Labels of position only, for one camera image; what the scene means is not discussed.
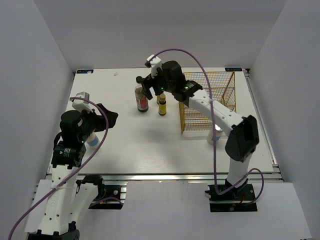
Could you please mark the blue corner sticker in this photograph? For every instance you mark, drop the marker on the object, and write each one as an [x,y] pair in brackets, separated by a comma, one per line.
[233,69]
[84,71]

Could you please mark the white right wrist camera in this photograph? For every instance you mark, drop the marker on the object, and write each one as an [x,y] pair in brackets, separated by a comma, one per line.
[154,63]

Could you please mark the rear small yellow-label bottle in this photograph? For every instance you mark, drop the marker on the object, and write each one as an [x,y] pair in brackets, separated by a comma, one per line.
[158,98]

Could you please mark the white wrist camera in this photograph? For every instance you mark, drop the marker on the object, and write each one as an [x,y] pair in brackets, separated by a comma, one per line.
[154,63]
[81,101]

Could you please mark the white jar blue label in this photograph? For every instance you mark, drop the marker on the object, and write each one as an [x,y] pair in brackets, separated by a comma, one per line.
[93,140]

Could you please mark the front small yellow-label bottle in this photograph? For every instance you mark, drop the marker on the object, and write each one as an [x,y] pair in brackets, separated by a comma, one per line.
[162,107]

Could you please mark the white granule jar silver lid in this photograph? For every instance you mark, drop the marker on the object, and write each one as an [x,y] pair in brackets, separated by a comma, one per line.
[214,134]

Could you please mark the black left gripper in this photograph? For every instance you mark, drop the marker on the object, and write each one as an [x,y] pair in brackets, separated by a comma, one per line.
[93,115]

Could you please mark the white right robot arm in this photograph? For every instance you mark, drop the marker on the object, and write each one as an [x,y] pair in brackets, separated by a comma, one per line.
[242,132]

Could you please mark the blue left corner sticker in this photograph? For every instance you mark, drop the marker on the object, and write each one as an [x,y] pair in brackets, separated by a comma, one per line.
[84,71]

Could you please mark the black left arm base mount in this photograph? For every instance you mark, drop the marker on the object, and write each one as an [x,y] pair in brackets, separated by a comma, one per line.
[108,196]

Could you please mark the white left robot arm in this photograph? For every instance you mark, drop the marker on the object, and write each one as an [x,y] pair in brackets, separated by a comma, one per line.
[69,198]

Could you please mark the blue right corner sticker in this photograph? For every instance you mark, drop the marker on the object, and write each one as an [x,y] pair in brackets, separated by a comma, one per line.
[233,69]

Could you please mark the yellow wire rack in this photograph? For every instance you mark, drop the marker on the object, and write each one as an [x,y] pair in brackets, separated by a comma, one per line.
[223,89]

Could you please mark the small yellow-label bottle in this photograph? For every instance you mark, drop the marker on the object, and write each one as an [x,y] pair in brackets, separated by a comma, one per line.
[158,98]
[162,107]

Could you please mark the dark sauce bottle red label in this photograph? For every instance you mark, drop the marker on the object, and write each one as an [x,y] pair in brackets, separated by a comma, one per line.
[141,100]

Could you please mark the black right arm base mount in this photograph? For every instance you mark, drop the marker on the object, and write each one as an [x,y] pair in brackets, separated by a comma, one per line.
[231,202]

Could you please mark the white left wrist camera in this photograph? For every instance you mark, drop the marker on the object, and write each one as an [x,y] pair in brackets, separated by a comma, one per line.
[81,101]

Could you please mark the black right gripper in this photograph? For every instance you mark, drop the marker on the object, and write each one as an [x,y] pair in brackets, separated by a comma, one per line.
[147,83]

